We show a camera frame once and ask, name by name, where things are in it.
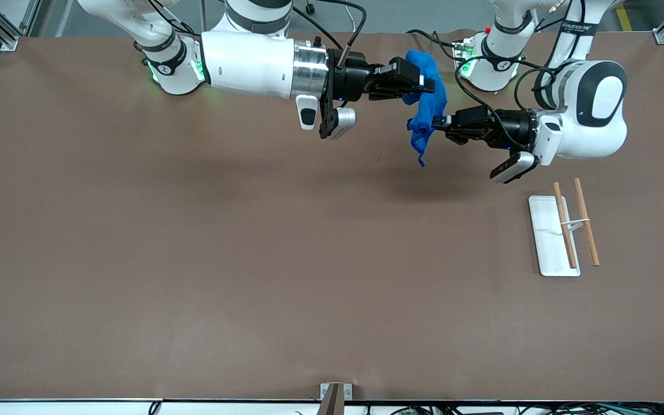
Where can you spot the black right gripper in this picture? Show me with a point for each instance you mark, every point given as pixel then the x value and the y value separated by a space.
pixel 350 78

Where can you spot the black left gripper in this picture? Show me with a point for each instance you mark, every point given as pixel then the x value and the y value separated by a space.
pixel 511 129

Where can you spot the blue microfibre towel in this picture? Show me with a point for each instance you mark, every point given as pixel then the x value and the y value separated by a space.
pixel 424 115

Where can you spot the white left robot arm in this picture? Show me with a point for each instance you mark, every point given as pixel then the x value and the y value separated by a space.
pixel 597 104

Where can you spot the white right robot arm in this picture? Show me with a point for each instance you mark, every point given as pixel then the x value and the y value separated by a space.
pixel 245 60

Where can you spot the white towel rack wooden bars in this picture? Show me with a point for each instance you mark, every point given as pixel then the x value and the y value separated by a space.
pixel 548 242

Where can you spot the aluminium corner bracket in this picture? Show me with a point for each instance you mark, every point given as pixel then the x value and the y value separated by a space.
pixel 662 36

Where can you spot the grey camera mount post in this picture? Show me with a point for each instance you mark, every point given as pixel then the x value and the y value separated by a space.
pixel 332 397

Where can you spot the aluminium frame profile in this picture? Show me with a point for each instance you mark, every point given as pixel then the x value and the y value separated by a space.
pixel 9 43

